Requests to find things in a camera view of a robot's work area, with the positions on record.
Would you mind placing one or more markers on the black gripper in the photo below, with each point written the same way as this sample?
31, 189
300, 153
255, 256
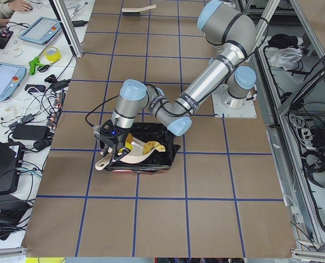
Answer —
120, 138

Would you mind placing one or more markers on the beige plastic dustpan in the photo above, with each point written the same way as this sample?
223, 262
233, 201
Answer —
135, 156

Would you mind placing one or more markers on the white hand brush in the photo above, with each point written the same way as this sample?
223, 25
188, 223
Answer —
137, 11

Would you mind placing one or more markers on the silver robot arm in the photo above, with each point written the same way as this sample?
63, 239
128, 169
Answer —
222, 26

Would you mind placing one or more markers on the black lined trash bin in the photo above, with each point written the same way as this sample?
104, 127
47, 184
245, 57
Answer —
157, 161

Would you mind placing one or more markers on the black power brick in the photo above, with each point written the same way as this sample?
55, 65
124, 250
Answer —
30, 132

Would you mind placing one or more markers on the yellow tape roll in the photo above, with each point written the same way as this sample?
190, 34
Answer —
52, 54

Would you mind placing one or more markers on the blue teach pendant near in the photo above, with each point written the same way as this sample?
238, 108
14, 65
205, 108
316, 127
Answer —
10, 78

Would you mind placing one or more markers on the blue teach pendant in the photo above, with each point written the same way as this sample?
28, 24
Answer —
41, 31
10, 78

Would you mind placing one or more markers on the blue teach pendant far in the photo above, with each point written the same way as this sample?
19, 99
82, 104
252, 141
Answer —
41, 31

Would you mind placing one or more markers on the green handled reach grabber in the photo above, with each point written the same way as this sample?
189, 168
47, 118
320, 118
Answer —
34, 63

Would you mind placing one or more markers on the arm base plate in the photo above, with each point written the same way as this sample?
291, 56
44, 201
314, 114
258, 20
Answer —
226, 106

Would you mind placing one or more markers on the aluminium frame post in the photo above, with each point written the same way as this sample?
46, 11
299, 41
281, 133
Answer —
63, 17

